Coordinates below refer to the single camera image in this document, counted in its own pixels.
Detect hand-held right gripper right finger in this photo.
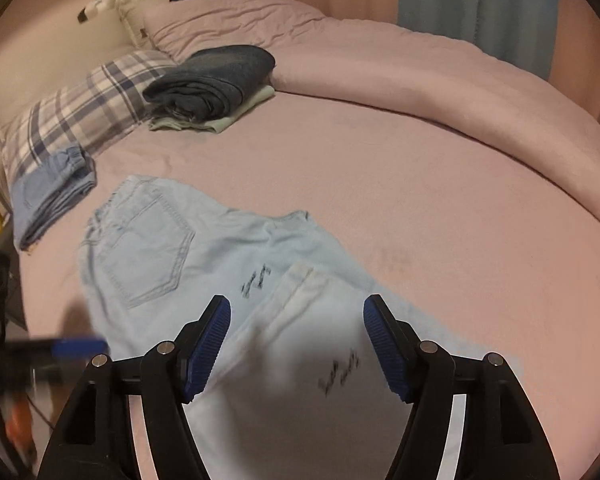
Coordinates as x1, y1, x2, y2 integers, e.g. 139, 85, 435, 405
362, 294, 561, 480

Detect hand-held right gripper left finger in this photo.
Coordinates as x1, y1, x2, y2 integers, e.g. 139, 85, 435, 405
37, 294, 232, 480

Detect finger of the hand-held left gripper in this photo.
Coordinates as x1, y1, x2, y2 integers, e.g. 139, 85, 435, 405
2, 337, 112, 362

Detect light blue strawberry pants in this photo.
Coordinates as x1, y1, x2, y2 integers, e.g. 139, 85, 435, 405
77, 175, 526, 480

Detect folded blue denim pants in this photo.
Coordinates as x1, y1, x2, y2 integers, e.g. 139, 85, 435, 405
9, 145, 97, 253

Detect pink bed sheet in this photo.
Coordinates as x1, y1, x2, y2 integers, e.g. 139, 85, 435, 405
17, 90, 600, 480

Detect folded pale green garment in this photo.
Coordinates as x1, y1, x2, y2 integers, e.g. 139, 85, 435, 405
149, 85, 276, 134

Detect large plaid pillow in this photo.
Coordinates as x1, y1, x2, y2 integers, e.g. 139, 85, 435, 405
2, 50, 181, 187

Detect pink duvet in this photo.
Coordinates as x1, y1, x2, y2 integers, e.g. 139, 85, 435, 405
272, 10, 600, 241

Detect cream headboard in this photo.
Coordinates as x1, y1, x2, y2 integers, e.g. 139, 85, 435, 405
0, 7, 131, 131

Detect folded dark denim jeans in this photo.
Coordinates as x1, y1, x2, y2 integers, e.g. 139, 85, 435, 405
142, 45, 277, 122

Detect pink pillow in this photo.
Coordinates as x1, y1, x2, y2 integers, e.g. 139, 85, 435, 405
142, 0, 327, 62

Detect cream cushion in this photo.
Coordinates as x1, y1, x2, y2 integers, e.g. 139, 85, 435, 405
119, 0, 172, 45

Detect black and white plush toy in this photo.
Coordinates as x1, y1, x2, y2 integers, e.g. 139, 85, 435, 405
77, 0, 132, 24

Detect blue curtain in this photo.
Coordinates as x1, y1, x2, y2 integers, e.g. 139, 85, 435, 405
395, 0, 562, 82

